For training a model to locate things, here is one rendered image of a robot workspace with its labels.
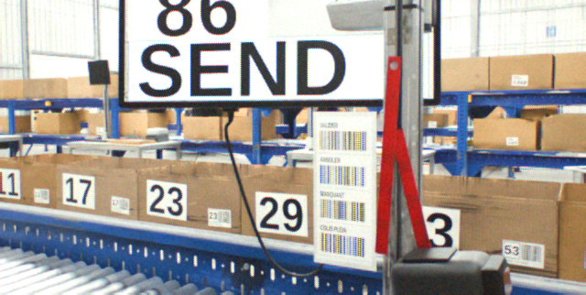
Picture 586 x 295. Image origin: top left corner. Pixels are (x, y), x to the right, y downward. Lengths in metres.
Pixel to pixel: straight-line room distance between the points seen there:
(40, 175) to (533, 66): 4.74
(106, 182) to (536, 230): 1.28
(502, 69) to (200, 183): 4.57
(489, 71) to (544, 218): 4.66
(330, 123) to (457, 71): 5.21
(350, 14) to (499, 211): 0.64
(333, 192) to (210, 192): 0.91
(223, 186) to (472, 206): 0.68
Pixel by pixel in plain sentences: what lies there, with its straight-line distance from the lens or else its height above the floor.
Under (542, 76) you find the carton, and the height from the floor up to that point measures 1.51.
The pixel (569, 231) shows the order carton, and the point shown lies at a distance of 1.25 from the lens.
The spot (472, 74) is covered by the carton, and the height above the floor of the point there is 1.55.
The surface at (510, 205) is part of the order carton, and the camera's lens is 1.24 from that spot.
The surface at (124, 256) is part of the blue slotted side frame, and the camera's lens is 1.79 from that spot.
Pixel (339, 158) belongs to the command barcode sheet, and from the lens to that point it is 0.67.
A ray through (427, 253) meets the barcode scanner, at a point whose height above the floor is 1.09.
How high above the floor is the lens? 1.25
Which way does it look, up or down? 3 degrees down
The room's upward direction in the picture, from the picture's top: straight up
